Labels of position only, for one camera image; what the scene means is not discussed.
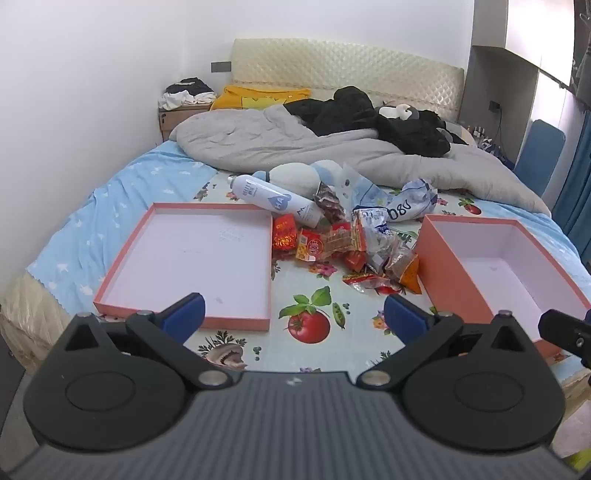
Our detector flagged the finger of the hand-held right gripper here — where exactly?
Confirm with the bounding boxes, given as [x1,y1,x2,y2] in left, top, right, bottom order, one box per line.
[539,308,591,370]

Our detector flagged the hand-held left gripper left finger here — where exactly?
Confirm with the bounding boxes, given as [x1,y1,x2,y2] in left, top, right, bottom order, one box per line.
[54,292,230,388]

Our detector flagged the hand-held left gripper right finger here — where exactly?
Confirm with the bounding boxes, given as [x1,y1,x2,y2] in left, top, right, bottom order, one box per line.
[358,294,539,388]

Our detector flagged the deep pink box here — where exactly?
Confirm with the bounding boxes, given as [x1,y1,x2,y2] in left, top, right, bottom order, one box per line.
[416,213,591,360]

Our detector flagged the pile of snack packets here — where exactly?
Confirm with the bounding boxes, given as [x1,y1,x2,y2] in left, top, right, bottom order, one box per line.
[271,207,423,296]

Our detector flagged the dark snack packet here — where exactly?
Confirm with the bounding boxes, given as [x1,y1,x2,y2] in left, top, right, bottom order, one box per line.
[313,181,347,227]

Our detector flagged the shallow pink box lid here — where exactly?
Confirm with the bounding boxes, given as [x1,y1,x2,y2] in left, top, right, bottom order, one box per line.
[93,202,273,331]

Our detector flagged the crumpled white blue plastic bag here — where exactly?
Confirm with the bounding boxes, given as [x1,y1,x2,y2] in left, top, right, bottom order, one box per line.
[387,178,438,222]

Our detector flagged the clear light blue plastic bag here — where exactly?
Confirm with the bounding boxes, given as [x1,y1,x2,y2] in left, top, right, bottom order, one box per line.
[339,162,393,208]

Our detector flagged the white spray bottle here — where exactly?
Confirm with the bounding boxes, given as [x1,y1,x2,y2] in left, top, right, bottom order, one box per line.
[228,174,324,228]

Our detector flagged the cream bed base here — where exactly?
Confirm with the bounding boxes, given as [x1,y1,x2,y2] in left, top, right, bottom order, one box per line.
[0,272,70,365]

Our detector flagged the white and blue plush toy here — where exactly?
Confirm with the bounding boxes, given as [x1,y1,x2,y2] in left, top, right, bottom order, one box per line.
[252,160,345,197]

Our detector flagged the black garment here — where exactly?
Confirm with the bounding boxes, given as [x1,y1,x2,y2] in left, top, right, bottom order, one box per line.
[376,108,469,158]

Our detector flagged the blue chair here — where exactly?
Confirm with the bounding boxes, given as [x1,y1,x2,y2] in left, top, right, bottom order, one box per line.
[513,119,567,197]

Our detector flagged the grey duvet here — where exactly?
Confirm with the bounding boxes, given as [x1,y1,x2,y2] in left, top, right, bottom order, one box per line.
[168,104,552,217]

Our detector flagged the black jacket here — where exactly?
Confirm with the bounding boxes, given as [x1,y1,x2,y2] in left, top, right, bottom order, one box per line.
[283,85,378,137]

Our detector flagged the pile of folded clothes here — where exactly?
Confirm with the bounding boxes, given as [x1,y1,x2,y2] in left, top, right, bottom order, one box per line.
[158,78,218,110]

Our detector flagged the yellow pillow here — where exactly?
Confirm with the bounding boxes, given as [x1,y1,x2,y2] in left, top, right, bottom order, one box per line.
[210,85,312,112]

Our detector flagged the cream quilted headboard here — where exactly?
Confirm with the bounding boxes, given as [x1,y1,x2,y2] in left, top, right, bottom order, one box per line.
[229,38,465,123]

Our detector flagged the dark hanging clothes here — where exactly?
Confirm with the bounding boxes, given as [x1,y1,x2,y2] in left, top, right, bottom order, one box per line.
[570,0,591,109]

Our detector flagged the white wall cabinet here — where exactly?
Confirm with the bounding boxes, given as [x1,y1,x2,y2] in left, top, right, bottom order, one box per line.
[471,0,575,88]

